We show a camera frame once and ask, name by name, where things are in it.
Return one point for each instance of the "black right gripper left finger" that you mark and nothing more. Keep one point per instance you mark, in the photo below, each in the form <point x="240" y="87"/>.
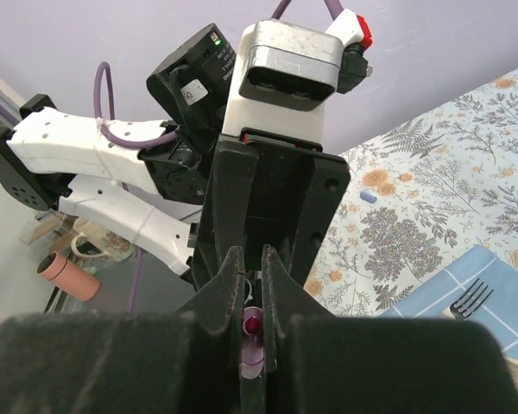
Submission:
<point x="180" y="362"/>

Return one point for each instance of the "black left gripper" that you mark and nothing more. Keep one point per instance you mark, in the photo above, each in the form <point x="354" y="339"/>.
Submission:
<point x="267" y="191"/>

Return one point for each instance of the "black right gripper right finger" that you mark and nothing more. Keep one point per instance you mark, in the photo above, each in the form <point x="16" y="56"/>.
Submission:
<point x="319" y="363"/>

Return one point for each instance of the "blue pen cap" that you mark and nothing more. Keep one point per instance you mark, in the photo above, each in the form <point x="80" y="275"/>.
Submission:
<point x="366" y="196"/>

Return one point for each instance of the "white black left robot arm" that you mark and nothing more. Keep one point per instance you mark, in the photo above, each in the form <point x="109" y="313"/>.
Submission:
<point x="145" y="181"/>

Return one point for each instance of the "floral mug off table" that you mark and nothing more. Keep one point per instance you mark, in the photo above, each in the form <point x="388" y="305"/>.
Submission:
<point x="108" y="243"/>

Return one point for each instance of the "pink cylinder container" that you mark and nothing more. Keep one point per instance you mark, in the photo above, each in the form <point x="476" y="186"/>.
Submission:
<point x="67" y="276"/>

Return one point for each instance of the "floral patterned tablecloth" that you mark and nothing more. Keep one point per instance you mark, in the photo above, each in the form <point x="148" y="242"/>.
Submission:
<point x="445" y="181"/>

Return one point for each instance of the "silver fork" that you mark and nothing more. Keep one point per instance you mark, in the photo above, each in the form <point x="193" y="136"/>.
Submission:
<point x="473" y="298"/>

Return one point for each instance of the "blue checked placemat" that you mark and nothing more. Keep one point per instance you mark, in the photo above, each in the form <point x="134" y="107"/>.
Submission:
<point x="499" y="315"/>

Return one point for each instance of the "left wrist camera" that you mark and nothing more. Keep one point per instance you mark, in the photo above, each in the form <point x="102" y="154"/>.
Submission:
<point x="282" y="77"/>

